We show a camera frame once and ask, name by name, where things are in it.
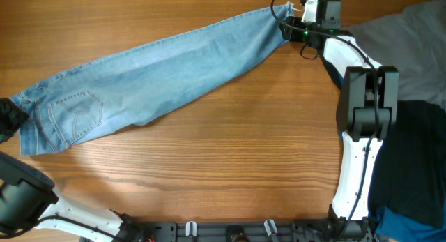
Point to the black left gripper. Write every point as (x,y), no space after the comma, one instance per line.
(15,119)

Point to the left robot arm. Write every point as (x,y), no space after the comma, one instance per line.
(29,199)

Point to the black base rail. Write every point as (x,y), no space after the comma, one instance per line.
(269,230)

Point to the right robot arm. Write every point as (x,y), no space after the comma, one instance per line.
(366,109)

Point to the black garment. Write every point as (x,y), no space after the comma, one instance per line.
(394,156)

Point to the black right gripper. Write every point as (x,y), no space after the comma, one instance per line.
(294,31)

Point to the grey t-shirt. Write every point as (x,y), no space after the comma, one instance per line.
(413,41)

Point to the blue garment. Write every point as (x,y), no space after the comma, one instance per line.
(404,228)

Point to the light blue denim jeans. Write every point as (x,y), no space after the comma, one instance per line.
(139,85)

